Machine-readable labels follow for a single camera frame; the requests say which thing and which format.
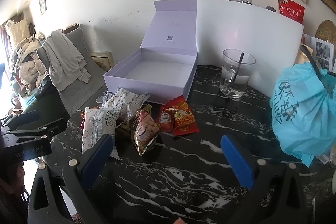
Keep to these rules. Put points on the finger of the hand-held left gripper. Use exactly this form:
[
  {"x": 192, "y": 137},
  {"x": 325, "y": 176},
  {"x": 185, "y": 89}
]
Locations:
[
  {"x": 50, "y": 129},
  {"x": 26, "y": 116}
]

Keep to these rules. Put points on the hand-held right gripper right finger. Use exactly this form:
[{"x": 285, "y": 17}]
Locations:
[{"x": 236, "y": 161}]

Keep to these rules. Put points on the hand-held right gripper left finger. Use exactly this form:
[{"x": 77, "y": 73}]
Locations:
[{"x": 97, "y": 158}]

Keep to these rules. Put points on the white printed bread packet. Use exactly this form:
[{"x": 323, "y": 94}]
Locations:
[
  {"x": 126, "y": 103},
  {"x": 95, "y": 127}
]

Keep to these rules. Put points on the brown gold snack packet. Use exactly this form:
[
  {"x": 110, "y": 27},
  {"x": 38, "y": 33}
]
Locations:
[{"x": 143, "y": 129}]

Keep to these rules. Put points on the red ketchup packet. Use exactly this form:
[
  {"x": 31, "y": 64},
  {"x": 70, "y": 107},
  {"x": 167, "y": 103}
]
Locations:
[{"x": 164, "y": 119}]

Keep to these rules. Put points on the white gift box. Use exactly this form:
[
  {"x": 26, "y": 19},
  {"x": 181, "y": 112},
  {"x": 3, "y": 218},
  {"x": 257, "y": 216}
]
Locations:
[{"x": 157, "y": 29}]

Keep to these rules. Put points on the grey leaf-pattern chair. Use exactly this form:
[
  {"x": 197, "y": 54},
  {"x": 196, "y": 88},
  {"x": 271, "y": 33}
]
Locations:
[{"x": 76, "y": 98}]

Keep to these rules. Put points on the pile of clothes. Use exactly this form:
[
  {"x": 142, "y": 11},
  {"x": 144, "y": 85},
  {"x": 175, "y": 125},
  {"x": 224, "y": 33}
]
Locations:
[{"x": 26, "y": 61}]

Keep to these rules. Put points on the grey hoodie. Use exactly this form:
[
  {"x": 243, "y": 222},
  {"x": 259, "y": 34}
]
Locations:
[{"x": 63, "y": 61}]

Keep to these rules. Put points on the blue plastic bag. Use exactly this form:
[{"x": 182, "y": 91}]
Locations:
[{"x": 302, "y": 113}]

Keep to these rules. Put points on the beige radiator cover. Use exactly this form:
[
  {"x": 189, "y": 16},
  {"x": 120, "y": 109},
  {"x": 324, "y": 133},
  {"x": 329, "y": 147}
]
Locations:
[{"x": 101, "y": 61}]

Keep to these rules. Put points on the clear glass mug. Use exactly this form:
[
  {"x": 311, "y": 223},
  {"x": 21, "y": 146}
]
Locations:
[{"x": 227, "y": 62}]

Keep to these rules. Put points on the dark stirring stick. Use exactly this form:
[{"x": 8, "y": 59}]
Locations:
[{"x": 240, "y": 61}]

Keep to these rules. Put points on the white foam board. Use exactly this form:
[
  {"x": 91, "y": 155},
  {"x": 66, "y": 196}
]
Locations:
[{"x": 236, "y": 29}]

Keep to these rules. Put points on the printed photo sheet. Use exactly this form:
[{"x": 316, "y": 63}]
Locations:
[{"x": 323, "y": 52}]

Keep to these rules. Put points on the woven round tray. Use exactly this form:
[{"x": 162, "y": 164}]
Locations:
[{"x": 326, "y": 31}]

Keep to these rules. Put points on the red snack bag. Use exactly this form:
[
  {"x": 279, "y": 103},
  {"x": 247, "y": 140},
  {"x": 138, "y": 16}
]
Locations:
[{"x": 291, "y": 10}]

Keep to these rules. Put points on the small wall picture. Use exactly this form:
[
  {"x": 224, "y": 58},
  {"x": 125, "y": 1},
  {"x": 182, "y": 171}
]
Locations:
[{"x": 42, "y": 1}]

